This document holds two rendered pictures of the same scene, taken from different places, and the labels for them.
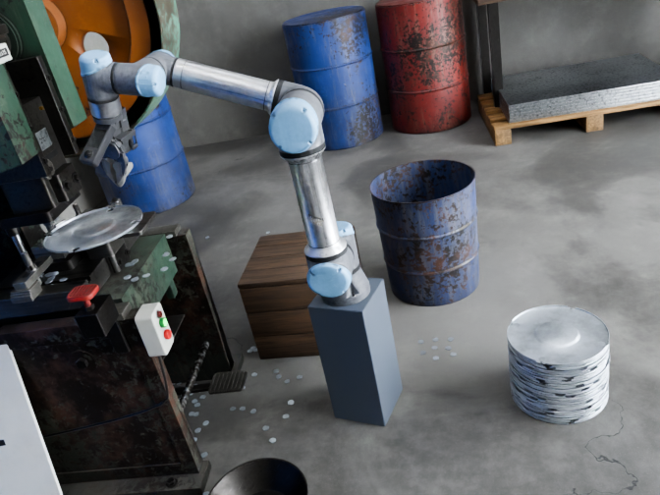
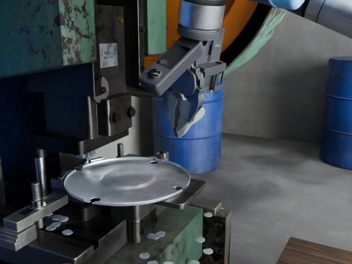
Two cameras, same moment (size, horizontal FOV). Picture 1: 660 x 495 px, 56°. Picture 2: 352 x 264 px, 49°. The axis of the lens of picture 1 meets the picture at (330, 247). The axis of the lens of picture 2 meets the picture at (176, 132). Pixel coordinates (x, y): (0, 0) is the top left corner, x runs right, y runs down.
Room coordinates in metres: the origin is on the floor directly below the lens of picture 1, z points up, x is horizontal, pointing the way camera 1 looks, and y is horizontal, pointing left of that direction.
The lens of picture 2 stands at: (0.92, 0.33, 1.12)
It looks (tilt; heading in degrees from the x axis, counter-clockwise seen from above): 15 degrees down; 16
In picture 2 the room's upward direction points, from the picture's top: straight up
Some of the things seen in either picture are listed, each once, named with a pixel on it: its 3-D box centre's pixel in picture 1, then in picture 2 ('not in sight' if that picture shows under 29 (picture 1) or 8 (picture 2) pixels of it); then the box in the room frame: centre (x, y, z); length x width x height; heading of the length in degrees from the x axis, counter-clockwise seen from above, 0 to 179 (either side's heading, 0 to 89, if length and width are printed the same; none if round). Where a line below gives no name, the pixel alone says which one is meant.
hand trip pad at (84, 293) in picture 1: (86, 302); not in sight; (1.37, 0.63, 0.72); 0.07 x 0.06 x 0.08; 80
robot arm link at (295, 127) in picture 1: (314, 199); not in sight; (1.47, 0.01, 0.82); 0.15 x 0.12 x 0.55; 168
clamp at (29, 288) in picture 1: (29, 270); (34, 207); (1.57, 0.82, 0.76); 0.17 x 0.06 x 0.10; 170
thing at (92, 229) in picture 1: (93, 227); (128, 177); (1.71, 0.67, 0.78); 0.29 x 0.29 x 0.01
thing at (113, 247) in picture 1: (116, 245); (146, 207); (1.70, 0.62, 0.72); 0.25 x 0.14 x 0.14; 80
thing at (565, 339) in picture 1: (556, 333); not in sight; (1.47, -0.61, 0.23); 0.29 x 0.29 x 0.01
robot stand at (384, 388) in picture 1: (357, 351); not in sight; (1.60, -0.02, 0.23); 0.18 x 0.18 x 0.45; 60
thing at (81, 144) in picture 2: (42, 210); (80, 139); (1.74, 0.80, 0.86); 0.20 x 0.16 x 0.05; 170
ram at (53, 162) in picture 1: (31, 151); (92, 66); (1.73, 0.75, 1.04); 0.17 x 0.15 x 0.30; 80
